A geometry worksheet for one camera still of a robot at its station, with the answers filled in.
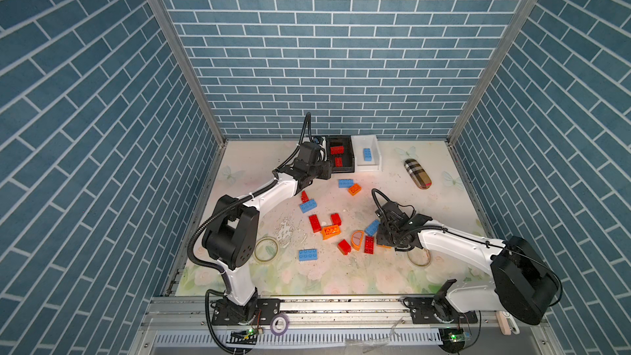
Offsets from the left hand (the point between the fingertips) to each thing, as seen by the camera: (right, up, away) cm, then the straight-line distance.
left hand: (333, 165), depth 92 cm
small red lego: (+1, -21, 0) cm, 21 cm away
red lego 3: (+4, -29, -5) cm, 30 cm away
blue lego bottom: (-9, -31, -7) cm, 33 cm away
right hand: (+17, -27, -4) cm, 32 cm away
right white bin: (+14, +11, +27) cm, 33 cm away
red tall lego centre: (-7, -22, -1) cm, 23 cm away
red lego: (+2, +7, +24) cm, 25 cm away
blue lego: (+17, +4, +22) cm, 28 cm away
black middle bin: (+7, +2, +18) cm, 19 cm away
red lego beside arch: (+13, -29, -5) cm, 32 cm away
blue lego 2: (+6, -8, +13) cm, 16 cm away
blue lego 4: (+15, -23, -3) cm, 28 cm away
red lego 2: (+3, +1, +17) cm, 18 cm away
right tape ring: (+30, -32, -7) cm, 45 cm away
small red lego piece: (-12, -13, +7) cm, 19 cm away
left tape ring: (-24, -30, -5) cm, 39 cm away
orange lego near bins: (+9, -10, +10) cm, 17 cm away
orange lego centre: (-2, -24, -3) cm, 25 cm away
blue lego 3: (-10, -16, +5) cm, 19 cm away
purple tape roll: (-14, -46, -20) cm, 52 cm away
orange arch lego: (+9, -26, -5) cm, 28 cm away
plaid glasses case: (+37, -4, +13) cm, 39 cm away
